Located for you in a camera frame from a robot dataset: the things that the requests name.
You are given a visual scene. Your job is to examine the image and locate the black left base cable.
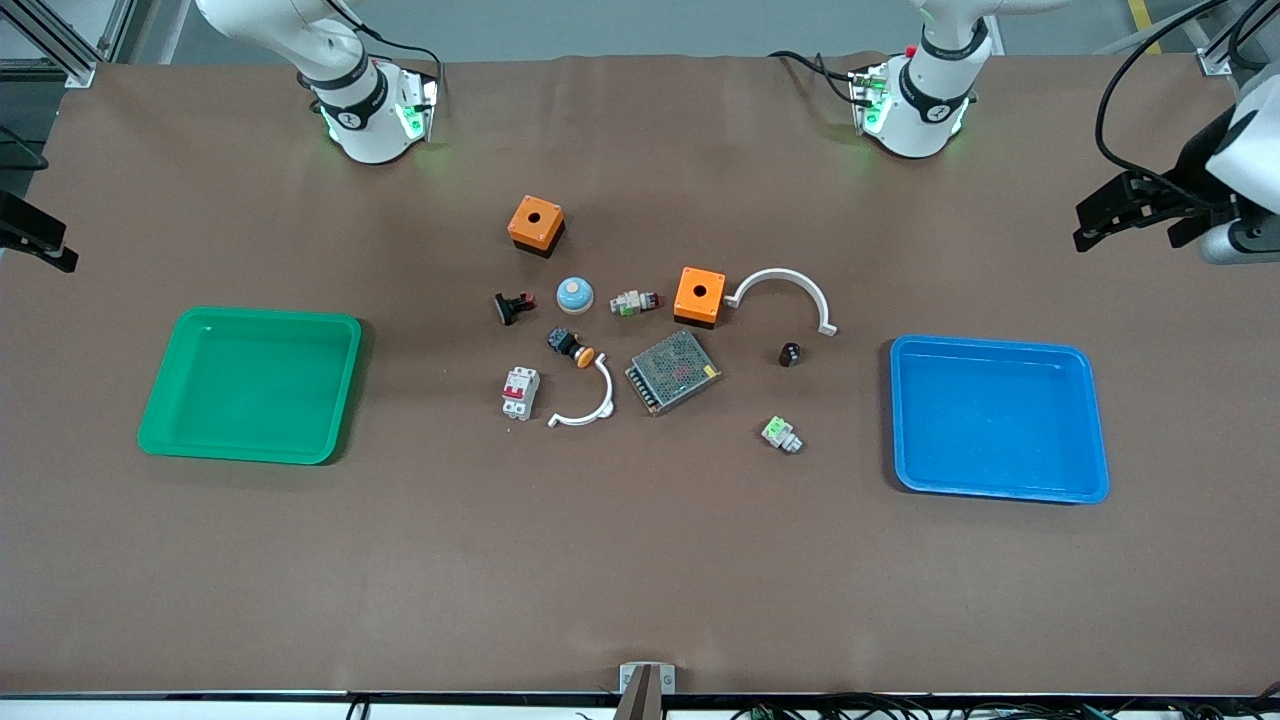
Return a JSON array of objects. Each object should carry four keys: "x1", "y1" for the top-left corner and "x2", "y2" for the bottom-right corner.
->
[{"x1": 768, "y1": 50, "x2": 871, "y2": 106}]

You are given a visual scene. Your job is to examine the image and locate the left base connector box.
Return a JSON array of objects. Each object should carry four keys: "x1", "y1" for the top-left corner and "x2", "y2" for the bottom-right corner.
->
[{"x1": 850, "y1": 62, "x2": 893, "y2": 136}]

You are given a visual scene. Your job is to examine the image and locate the orange black button box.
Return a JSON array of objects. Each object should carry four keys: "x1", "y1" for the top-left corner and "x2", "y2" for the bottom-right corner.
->
[
  {"x1": 507, "y1": 194, "x2": 566, "y2": 259},
  {"x1": 673, "y1": 266, "x2": 728, "y2": 329}
]

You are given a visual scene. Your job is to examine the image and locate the large white semicircular clamp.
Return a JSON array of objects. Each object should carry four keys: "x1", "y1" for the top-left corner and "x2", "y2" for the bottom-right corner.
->
[{"x1": 724, "y1": 268, "x2": 839, "y2": 338}]

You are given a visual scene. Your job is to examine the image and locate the aluminium frame profile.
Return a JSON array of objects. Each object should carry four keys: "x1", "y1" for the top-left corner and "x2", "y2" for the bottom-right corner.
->
[
  {"x1": 1185, "y1": 0, "x2": 1280, "y2": 77},
  {"x1": 0, "y1": 0, "x2": 136, "y2": 89}
]

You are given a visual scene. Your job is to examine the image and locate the base connector box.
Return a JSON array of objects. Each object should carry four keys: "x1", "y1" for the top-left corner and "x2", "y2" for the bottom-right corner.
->
[
  {"x1": 850, "y1": 62, "x2": 893, "y2": 136},
  {"x1": 398, "y1": 75, "x2": 441, "y2": 143}
]

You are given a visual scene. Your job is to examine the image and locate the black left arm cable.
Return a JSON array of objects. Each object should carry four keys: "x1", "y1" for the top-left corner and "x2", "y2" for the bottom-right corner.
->
[{"x1": 1094, "y1": 0, "x2": 1243, "y2": 201}]

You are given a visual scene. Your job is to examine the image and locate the small white semicircular clamp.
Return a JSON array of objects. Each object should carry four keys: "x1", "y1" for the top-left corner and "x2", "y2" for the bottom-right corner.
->
[{"x1": 546, "y1": 357, "x2": 616, "y2": 430}]

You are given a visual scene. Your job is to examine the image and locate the blue plastic tray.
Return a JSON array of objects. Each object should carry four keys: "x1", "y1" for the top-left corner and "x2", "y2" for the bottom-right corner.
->
[{"x1": 889, "y1": 335, "x2": 1111, "y2": 505}]

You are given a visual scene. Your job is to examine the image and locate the black right base cable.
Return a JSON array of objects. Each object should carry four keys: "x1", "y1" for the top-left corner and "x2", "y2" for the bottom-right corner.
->
[{"x1": 335, "y1": 28, "x2": 446, "y2": 101}]

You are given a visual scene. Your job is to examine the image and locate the black base cable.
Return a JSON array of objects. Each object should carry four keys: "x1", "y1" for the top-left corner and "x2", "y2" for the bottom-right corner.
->
[
  {"x1": 335, "y1": 28, "x2": 446, "y2": 101},
  {"x1": 768, "y1": 50, "x2": 871, "y2": 106}
]

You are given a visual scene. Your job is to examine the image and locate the metal mesh power supply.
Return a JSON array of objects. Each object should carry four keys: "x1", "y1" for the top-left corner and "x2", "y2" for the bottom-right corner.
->
[{"x1": 624, "y1": 330, "x2": 723, "y2": 417}]

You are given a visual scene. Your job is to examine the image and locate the right base connector box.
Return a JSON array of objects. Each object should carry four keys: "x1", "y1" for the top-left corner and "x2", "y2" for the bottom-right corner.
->
[{"x1": 398, "y1": 75, "x2": 441, "y2": 143}]

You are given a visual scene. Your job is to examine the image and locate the orange mushroom push button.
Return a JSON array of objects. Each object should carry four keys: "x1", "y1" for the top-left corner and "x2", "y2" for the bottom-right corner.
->
[{"x1": 546, "y1": 327, "x2": 597, "y2": 369}]

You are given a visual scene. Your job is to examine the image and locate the white red circuit breaker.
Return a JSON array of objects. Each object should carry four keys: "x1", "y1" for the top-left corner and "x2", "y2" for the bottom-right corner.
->
[{"x1": 501, "y1": 366, "x2": 542, "y2": 422}]

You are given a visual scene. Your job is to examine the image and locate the green plastic tray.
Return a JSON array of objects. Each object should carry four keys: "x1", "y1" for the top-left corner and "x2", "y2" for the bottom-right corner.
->
[{"x1": 137, "y1": 307, "x2": 363, "y2": 466}]

